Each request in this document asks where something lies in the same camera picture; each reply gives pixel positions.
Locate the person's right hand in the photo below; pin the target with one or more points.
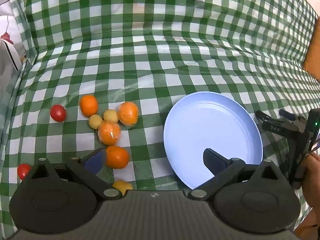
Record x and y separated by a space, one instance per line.
312 177

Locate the orange cushion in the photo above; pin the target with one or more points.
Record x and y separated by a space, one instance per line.
313 55

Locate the person's right forearm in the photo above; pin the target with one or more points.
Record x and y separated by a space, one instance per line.
308 221

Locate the red tomato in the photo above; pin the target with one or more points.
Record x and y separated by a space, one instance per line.
23 170
58 113

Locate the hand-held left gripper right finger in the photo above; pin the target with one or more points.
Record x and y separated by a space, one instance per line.
212 160

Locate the plastic-wrapped orange mandarin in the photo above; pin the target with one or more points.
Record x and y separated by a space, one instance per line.
128 113
109 133

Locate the small yellow fruit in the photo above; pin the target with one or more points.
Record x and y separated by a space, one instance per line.
110 116
95 121
122 186

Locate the light blue plate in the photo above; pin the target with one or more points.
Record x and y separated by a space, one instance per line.
212 135

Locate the green checkered tablecloth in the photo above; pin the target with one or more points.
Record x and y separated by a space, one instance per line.
160 50

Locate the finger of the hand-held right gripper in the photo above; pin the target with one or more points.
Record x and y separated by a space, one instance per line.
287 114
275 125

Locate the white printed cloth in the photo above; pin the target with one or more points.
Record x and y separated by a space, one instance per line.
7 50

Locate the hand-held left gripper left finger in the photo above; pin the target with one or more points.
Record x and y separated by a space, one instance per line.
96 160

